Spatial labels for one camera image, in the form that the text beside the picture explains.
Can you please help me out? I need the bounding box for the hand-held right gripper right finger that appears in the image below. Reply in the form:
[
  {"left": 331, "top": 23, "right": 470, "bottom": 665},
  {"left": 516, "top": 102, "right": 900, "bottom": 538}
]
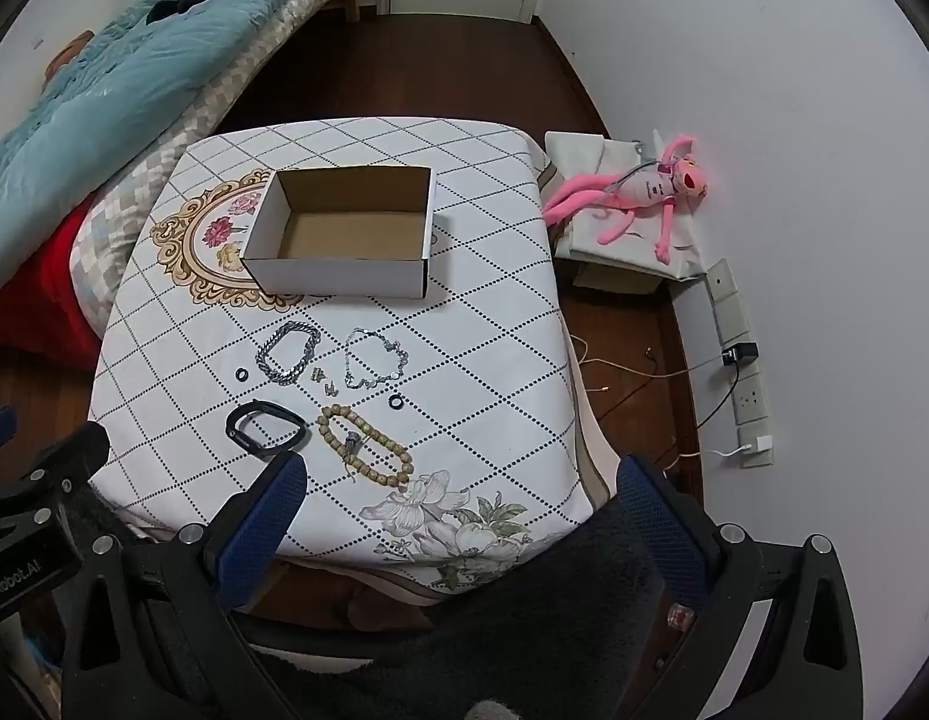
[{"left": 616, "top": 454, "right": 863, "bottom": 720}]

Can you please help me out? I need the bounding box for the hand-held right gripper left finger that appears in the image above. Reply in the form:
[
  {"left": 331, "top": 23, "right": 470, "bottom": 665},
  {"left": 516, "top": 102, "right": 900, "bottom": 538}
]
[{"left": 59, "top": 451, "right": 310, "bottom": 720}]

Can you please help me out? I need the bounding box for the silver charm bracelet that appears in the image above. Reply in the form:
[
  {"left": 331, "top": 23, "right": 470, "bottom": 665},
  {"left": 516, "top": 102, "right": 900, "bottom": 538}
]
[{"left": 343, "top": 328, "right": 409, "bottom": 391}]

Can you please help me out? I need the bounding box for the white cardboard box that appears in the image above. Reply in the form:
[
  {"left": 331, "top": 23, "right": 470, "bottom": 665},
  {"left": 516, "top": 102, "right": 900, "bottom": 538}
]
[{"left": 241, "top": 165, "right": 436, "bottom": 299}]

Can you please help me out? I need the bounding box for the red bed sheet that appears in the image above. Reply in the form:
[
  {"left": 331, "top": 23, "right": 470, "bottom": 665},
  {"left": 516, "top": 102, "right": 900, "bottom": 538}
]
[{"left": 0, "top": 202, "right": 106, "bottom": 372}]

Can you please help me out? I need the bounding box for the black fleece clothing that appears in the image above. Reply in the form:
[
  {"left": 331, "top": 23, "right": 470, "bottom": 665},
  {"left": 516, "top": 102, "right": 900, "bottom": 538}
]
[{"left": 239, "top": 495, "right": 728, "bottom": 720}]

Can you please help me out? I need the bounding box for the white diamond pattern tablecloth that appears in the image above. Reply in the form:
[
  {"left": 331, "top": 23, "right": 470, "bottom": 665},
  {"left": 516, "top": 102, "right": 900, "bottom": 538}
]
[{"left": 88, "top": 116, "right": 597, "bottom": 593}]

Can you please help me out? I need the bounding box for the white fabric storage box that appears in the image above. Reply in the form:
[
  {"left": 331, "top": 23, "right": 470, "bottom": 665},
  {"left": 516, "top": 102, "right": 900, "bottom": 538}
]
[{"left": 546, "top": 131, "right": 709, "bottom": 282}]

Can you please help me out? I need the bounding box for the light blue pillow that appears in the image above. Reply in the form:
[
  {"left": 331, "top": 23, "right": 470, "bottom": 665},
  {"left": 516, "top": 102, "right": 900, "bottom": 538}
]
[{"left": 0, "top": 0, "right": 379, "bottom": 301}]

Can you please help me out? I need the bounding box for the pink plush toy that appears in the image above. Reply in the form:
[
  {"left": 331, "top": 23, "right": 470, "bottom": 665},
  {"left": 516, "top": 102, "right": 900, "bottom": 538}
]
[{"left": 543, "top": 133, "right": 712, "bottom": 263}]

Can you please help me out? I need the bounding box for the orange brown cloth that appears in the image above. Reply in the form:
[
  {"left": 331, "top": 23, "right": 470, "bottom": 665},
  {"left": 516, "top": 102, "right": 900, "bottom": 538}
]
[{"left": 43, "top": 30, "right": 97, "bottom": 83}]

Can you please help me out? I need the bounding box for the white cable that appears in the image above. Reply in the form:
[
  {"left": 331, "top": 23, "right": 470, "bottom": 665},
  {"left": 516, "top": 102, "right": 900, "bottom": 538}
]
[{"left": 663, "top": 444, "right": 751, "bottom": 479}]

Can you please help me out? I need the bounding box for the black cable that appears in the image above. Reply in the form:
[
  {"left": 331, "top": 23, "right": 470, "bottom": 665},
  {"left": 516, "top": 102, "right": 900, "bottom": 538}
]
[{"left": 690, "top": 364, "right": 739, "bottom": 428}]

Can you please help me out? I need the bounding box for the grey wall socket strip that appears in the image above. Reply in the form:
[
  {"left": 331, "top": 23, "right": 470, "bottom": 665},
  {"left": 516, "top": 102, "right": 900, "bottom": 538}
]
[{"left": 705, "top": 259, "right": 777, "bottom": 470}]

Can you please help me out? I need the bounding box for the tan cable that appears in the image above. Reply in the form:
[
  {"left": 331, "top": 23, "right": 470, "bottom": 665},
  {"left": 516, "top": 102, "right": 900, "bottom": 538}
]
[{"left": 573, "top": 336, "right": 687, "bottom": 395}]

